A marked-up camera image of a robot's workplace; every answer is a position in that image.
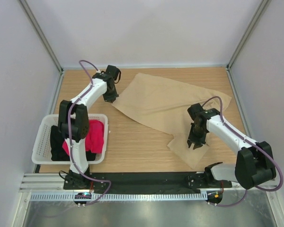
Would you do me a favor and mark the beige t shirt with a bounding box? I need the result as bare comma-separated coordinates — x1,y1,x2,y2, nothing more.
112,73,231,168

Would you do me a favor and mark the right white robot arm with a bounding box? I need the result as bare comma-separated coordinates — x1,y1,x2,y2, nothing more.
187,105,276,190

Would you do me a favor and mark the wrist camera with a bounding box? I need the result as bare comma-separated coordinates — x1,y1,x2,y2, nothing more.
187,103,204,121
106,65,121,84

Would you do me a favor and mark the white plastic laundry basket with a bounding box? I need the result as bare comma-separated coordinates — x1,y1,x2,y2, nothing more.
32,113,108,165

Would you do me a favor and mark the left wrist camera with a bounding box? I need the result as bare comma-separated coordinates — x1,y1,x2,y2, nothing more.
106,65,121,84

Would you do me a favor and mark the aluminium front rail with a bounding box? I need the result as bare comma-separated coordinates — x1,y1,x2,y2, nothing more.
18,170,279,192

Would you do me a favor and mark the purple cable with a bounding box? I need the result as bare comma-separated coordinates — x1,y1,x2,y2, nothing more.
203,96,284,209
44,60,112,218

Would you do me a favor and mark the aluminium frame post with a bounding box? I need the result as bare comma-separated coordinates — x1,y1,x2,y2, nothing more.
18,0,63,73
226,0,271,71

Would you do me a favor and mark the black t shirt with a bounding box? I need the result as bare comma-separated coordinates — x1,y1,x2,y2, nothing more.
50,126,96,162

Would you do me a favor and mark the left aluminium frame post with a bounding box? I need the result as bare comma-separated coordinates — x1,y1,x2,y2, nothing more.
18,0,63,73

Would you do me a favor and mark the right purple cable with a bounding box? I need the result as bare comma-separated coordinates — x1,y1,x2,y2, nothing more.
203,96,284,209

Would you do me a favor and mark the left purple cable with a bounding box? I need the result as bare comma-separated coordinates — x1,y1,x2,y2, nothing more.
44,60,112,218

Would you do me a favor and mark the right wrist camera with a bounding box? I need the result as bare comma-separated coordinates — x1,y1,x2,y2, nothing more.
187,103,204,121

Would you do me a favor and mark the pink t shirt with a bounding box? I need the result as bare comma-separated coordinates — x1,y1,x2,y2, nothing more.
62,119,105,157

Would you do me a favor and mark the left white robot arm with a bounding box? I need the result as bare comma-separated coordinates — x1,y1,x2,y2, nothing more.
58,69,121,190

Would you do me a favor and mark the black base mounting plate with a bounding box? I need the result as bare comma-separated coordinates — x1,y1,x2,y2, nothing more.
59,171,232,194

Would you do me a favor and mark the right aluminium frame post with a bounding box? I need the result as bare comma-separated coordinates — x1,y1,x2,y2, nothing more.
226,0,271,71

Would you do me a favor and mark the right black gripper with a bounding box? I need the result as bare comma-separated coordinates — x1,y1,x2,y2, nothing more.
187,122,207,149

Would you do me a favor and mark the white slotted cable duct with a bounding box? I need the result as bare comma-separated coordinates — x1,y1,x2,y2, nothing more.
30,192,207,202

